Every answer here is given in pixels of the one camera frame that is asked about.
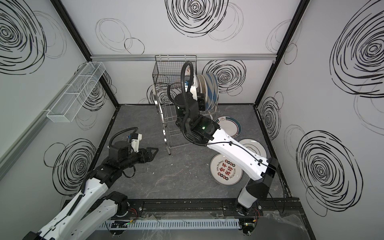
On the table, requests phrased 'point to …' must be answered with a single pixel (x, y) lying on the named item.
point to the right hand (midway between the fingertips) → (196, 87)
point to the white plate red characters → (224, 171)
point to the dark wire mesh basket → (167, 69)
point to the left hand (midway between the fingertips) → (153, 149)
